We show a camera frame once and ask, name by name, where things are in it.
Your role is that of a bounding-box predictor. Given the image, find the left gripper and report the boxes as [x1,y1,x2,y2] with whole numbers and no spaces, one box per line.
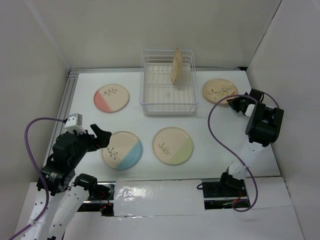
[70,123,112,167]

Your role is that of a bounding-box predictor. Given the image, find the floral cream plate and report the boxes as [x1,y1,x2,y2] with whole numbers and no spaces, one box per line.
[202,78,238,104]
[171,48,183,84]

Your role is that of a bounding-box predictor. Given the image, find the blue and cream plate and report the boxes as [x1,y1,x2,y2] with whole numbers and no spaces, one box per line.
[101,131,143,170]

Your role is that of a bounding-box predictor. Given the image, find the green and cream plate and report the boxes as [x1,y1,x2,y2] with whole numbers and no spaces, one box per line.
[152,127,194,166]

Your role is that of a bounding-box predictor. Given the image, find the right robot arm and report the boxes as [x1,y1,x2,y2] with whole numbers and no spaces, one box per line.
[218,89,284,196]

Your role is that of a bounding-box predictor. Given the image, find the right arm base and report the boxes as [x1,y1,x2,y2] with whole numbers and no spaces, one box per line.
[196,181,251,210]

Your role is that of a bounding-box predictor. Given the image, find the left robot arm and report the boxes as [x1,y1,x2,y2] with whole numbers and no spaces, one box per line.
[22,124,112,240]

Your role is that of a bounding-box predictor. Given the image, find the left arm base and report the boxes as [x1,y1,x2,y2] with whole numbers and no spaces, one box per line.
[78,182,116,217]

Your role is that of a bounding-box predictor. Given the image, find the pink and cream plate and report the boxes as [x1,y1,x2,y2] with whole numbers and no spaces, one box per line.
[93,84,130,113]

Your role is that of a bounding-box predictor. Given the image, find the white taped cover panel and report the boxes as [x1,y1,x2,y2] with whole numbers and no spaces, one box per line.
[113,180,205,217]

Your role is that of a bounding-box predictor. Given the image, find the white drip tray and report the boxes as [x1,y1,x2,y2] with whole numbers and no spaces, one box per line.
[139,63,199,116]

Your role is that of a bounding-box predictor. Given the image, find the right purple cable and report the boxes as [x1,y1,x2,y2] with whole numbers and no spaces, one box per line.
[208,91,280,212]

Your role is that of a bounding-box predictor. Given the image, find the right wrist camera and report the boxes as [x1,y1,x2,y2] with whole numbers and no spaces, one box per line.
[244,104,256,118]

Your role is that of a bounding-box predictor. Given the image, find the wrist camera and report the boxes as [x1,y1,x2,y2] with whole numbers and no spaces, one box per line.
[64,113,84,133]
[244,104,256,118]

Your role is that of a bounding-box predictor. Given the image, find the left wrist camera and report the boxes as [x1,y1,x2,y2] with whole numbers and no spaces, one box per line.
[64,113,84,133]

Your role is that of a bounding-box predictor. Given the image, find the white wire dish rack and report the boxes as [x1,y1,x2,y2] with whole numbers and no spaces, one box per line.
[139,49,199,116]

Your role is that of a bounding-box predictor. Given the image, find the aluminium frame rail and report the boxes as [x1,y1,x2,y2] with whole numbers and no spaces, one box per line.
[58,67,251,131]

